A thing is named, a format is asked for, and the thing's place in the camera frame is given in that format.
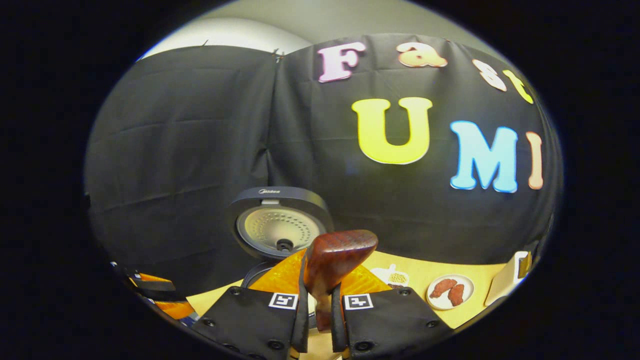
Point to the red meat piece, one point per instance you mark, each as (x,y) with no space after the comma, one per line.
(442,288)
(456,295)

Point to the brown wooden spoon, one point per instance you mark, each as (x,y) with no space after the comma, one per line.
(335,255)

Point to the dark grey rice cooker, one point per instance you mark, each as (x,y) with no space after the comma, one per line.
(275,225)

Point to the white round plate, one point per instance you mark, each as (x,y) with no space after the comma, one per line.
(470,292)

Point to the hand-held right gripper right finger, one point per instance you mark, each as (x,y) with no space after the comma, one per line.
(390,320)

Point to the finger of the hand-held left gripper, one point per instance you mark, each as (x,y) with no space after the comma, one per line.
(155,284)
(175,309)

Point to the white toaster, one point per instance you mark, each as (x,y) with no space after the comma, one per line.
(502,287)

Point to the white divided bean dish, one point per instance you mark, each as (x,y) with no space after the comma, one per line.
(395,277)

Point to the brown toast slice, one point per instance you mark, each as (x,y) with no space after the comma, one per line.
(524,265)

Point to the black backdrop cloth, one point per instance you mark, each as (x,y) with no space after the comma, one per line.
(190,150)

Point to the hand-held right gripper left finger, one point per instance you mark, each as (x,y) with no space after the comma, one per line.
(250,315)

